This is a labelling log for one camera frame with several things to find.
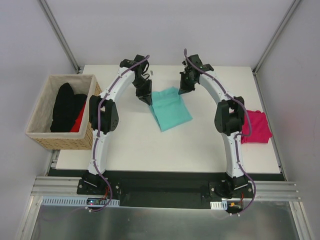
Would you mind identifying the white cable duct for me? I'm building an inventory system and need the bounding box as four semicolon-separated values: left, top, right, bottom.
210;200;228;211
41;196;109;208

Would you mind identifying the left aluminium corner post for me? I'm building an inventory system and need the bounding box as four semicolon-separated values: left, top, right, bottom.
37;0;81;74

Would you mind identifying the aluminium corner post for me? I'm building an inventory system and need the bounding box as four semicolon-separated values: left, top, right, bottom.
37;0;81;74
252;0;303;76

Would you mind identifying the wicker laundry basket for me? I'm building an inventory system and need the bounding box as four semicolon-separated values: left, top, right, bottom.
25;74;102;150

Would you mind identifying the left white cable duct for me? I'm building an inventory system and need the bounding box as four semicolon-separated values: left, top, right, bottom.
41;196;109;208

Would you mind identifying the pink folded t-shirt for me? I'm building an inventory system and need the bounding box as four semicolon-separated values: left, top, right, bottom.
241;110;273;144

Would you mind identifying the black garment in basket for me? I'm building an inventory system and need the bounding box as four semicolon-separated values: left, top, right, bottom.
50;83;87;133

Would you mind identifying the purple cable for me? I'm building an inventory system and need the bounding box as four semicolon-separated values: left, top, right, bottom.
183;48;257;217
92;54;151;213

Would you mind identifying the right white cable duct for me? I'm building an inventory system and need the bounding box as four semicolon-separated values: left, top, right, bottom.
210;200;228;211

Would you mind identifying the red garment in basket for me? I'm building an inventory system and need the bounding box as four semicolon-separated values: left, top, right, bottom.
70;102;86;133

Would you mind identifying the right aluminium corner post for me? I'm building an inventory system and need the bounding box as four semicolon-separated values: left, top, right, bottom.
252;0;303;76

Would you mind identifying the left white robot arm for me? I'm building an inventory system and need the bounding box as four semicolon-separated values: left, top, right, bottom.
82;54;153;195

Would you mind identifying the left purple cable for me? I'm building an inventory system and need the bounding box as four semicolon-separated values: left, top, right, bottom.
92;54;151;213

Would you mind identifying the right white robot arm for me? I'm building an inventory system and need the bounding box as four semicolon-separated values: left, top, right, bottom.
178;54;248;199

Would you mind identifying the aluminium rail frame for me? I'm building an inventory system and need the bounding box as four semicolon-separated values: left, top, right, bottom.
31;176;302;202

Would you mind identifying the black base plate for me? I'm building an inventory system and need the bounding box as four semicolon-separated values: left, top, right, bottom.
76;170;255;209

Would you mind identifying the teal t-shirt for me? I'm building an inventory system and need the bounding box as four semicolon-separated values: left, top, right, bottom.
150;87;193;132

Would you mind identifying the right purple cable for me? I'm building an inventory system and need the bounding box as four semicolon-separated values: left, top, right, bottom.
183;48;257;217

